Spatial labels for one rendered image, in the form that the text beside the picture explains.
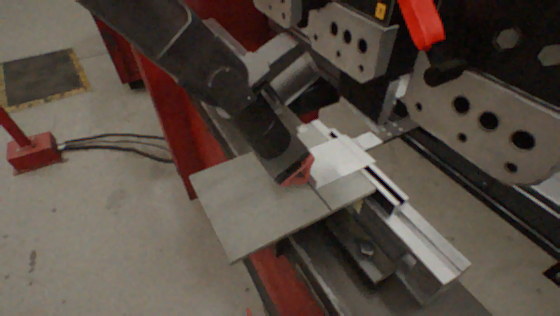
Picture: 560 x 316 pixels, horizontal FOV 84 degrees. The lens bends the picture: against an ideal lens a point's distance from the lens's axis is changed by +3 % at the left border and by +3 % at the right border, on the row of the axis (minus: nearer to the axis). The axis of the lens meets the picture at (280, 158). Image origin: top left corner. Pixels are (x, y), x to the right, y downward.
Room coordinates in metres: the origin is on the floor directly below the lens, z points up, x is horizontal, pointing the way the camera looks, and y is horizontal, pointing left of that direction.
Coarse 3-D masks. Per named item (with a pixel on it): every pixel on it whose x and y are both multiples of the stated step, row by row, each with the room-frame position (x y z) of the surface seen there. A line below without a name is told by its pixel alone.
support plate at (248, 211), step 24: (312, 144) 0.42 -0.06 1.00; (216, 168) 0.36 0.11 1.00; (240, 168) 0.36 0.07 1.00; (216, 192) 0.31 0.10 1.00; (240, 192) 0.31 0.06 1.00; (264, 192) 0.31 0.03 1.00; (288, 192) 0.31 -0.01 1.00; (312, 192) 0.31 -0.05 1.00; (336, 192) 0.31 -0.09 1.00; (360, 192) 0.31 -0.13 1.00; (216, 216) 0.26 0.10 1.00; (240, 216) 0.26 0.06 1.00; (264, 216) 0.26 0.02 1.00; (288, 216) 0.26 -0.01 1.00; (312, 216) 0.26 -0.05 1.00; (240, 240) 0.22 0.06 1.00; (264, 240) 0.22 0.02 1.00
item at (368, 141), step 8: (400, 104) 0.53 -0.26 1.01; (400, 112) 0.52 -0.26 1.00; (400, 120) 0.49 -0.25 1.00; (408, 120) 0.49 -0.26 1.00; (384, 128) 0.46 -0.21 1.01; (392, 128) 0.46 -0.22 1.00; (400, 128) 0.46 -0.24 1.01; (408, 128) 0.46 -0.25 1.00; (416, 128) 0.47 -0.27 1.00; (424, 128) 0.47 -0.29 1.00; (360, 136) 0.44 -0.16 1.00; (368, 136) 0.44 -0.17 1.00; (376, 136) 0.44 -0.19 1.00; (384, 136) 0.44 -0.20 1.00; (392, 136) 0.44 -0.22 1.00; (400, 136) 0.45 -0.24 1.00; (432, 136) 0.45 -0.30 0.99; (360, 144) 0.42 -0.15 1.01; (368, 144) 0.42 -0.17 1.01; (376, 144) 0.42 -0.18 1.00
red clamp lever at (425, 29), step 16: (400, 0) 0.28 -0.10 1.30; (416, 0) 0.27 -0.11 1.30; (416, 16) 0.27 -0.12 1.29; (432, 16) 0.27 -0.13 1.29; (416, 32) 0.26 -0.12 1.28; (432, 32) 0.26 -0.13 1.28; (432, 48) 0.25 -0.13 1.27; (432, 64) 0.24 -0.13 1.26; (448, 64) 0.24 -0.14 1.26; (464, 64) 0.25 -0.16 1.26; (432, 80) 0.23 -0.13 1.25; (448, 80) 0.23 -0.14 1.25
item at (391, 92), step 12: (348, 84) 0.42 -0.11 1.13; (360, 84) 0.40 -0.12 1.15; (372, 84) 0.38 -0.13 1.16; (384, 84) 0.36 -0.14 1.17; (396, 84) 0.36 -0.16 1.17; (348, 96) 0.42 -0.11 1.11; (360, 96) 0.39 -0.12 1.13; (372, 96) 0.37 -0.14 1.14; (384, 96) 0.36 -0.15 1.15; (348, 108) 0.42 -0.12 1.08; (360, 108) 0.39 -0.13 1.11; (372, 108) 0.37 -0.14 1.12; (384, 108) 0.36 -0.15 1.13; (372, 120) 0.36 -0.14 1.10; (384, 120) 0.36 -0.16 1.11
